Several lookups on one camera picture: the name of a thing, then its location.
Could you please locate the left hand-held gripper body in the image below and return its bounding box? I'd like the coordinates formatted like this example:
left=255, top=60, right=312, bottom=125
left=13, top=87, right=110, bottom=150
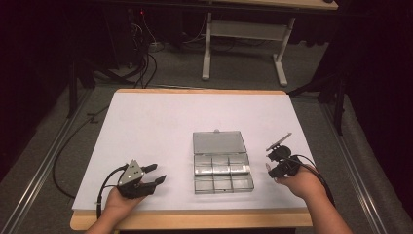
left=117, top=159, right=157, bottom=200

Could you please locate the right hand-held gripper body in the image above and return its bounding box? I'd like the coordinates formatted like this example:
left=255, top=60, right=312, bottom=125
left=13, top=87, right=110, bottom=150
left=265, top=132, right=303, bottom=179

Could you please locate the clear plastic compartment box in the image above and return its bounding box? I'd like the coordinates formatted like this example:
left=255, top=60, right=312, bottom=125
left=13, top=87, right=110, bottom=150
left=192, top=129, right=255, bottom=195

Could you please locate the person's right hand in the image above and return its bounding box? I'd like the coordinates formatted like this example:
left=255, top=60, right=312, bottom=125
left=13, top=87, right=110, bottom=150
left=274, top=165, right=327, bottom=200

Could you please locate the person's left hand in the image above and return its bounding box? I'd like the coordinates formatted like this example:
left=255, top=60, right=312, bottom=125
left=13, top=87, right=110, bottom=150
left=102, top=186, right=145, bottom=226

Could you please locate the white table mat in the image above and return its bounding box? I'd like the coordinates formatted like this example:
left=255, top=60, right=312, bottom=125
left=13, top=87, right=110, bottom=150
left=71, top=92, right=325, bottom=212

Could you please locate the wooden table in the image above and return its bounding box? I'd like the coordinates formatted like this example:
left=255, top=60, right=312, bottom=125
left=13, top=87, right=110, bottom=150
left=69, top=88, right=314, bottom=232

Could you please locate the black metal stand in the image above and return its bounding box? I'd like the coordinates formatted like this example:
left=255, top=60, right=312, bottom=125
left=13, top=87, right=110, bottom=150
left=66, top=58, right=98, bottom=119
left=286, top=72, right=347, bottom=137

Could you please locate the dark computer tower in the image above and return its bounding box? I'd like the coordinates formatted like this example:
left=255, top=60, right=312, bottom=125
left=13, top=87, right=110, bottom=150
left=103, top=6, right=154, bottom=69

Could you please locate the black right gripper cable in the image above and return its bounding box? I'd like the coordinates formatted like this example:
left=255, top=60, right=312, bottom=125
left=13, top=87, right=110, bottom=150
left=282, top=153, right=336, bottom=208

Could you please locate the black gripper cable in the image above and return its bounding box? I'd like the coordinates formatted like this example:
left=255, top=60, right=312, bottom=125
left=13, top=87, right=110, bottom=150
left=95, top=164, right=130, bottom=220
left=282, top=153, right=336, bottom=208

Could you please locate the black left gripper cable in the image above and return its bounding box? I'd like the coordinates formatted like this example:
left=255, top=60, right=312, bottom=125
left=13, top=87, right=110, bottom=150
left=95, top=164, right=130, bottom=220

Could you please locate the metal floor rail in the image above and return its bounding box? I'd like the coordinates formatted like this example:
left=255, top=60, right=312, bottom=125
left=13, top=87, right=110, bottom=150
left=319, top=103, right=389, bottom=234
left=0, top=89, right=94, bottom=234

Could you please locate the black floor cable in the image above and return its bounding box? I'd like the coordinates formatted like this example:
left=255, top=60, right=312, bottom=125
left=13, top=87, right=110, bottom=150
left=52, top=105, right=111, bottom=200

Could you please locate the bundle of black cables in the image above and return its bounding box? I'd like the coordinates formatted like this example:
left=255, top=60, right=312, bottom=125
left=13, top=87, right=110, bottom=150
left=131, top=52, right=159, bottom=90

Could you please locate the desk with white metal frame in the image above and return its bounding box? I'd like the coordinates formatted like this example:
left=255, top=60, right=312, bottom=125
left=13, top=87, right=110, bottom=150
left=201, top=0, right=339, bottom=88

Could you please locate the white cable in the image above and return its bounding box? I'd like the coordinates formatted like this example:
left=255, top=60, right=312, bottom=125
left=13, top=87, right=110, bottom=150
left=140, top=14, right=165, bottom=53

